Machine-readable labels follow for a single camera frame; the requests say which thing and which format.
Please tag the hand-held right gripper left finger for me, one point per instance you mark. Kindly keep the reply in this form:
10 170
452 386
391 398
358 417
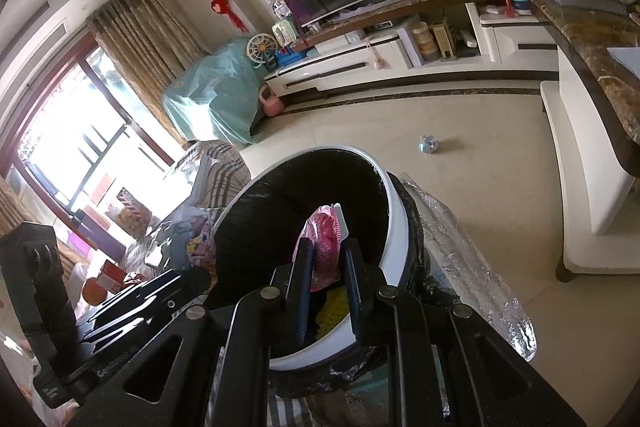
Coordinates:
303 292

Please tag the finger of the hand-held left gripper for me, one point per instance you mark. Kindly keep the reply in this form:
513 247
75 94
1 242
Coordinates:
170 284
125 322

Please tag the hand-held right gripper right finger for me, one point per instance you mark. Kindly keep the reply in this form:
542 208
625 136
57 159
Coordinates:
354 292

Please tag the pink snack packet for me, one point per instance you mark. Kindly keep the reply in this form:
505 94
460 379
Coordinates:
325 247

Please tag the white bin with black bag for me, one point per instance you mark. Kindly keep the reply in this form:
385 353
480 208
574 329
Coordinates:
280 217

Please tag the yellow crumpled wrapper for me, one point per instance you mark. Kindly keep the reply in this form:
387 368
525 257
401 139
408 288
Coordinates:
334 312

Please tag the orange round object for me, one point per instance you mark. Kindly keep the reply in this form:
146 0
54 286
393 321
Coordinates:
94 293

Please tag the cartoon printed bag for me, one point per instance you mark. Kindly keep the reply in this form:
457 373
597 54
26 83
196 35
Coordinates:
192 242

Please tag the red box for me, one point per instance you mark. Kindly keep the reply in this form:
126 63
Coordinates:
109 276

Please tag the patterned cardboard box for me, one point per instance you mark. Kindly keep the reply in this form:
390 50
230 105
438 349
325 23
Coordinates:
132 214

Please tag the purple box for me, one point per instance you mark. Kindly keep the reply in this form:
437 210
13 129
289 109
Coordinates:
100 234

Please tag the beige patterned curtain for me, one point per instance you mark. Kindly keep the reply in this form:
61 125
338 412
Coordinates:
12 202
145 42

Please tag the brown framed balcony window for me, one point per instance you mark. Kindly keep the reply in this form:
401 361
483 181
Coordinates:
75 132

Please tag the crumpled bluish wrapper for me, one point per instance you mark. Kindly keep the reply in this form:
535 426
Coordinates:
429 145

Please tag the pink watering can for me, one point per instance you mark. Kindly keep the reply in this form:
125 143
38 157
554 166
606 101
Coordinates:
272 104

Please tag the teal covered furniture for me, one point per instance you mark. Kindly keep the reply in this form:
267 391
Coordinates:
210 97

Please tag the blue toy basket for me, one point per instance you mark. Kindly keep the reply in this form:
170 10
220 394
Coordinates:
290 58

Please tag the pink hand paddle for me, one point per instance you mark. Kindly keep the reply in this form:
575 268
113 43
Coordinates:
375 57

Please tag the white television cabinet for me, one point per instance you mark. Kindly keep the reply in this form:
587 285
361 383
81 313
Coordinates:
400 52

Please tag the ferris wheel toy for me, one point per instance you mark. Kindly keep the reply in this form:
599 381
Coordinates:
260 49

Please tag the stack of beige jars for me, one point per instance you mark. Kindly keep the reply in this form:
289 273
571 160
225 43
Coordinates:
424 42

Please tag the green toy box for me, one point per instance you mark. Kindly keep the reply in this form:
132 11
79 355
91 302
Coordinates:
283 32

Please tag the wooden abacus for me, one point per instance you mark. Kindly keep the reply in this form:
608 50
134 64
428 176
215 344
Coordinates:
444 42

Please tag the white cabinet with marble top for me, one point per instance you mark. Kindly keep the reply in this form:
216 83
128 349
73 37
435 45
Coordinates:
590 157

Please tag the white remote control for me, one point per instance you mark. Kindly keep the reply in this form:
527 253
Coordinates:
469 38

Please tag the white paper sheet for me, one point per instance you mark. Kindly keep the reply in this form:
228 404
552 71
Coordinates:
625 62

